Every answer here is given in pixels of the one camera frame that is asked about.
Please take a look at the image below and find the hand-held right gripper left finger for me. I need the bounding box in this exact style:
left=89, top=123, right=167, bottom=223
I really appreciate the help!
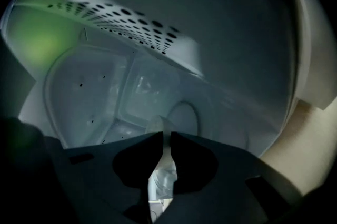
left=64, top=131, right=164, bottom=224

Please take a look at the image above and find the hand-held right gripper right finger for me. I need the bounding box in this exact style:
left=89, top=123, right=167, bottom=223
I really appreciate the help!
left=168, top=131, right=302, bottom=224

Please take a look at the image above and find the small round dish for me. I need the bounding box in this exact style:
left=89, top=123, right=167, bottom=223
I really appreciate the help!
left=146, top=114, right=180, bottom=201

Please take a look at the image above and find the white microwave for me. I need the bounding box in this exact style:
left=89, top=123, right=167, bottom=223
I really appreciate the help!
left=0, top=0, right=337, bottom=163

